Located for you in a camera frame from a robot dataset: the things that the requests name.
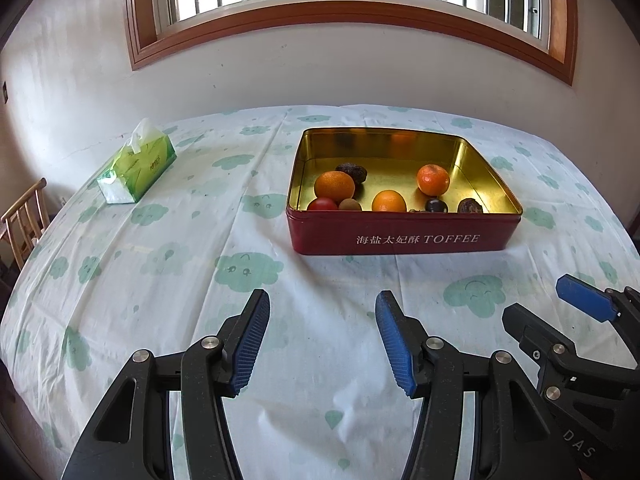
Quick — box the red tin box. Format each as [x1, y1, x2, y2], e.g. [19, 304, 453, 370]
[285, 127, 524, 257]

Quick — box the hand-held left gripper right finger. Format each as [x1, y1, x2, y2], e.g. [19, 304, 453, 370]
[375, 289, 586, 480]

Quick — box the orange mandarin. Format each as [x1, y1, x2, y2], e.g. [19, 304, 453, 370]
[371, 189, 407, 213]
[416, 164, 451, 197]
[314, 170, 356, 200]

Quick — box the green tissue box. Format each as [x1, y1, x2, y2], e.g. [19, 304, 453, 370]
[96, 118, 178, 205]

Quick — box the dark furniture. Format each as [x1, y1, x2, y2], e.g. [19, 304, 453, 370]
[624, 204, 640, 257]

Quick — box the wooden chair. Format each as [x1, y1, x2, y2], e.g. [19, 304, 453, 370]
[0, 177, 49, 272]

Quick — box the wooden framed window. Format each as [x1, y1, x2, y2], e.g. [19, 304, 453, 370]
[122, 0, 579, 86]

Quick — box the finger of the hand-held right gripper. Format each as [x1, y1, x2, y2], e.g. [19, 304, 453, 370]
[501, 303, 584, 379]
[555, 273, 640, 362]

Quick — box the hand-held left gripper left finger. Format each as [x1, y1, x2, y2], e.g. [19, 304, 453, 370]
[62, 288, 272, 480]

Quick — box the dark water chestnut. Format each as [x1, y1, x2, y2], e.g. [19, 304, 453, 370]
[335, 162, 369, 184]

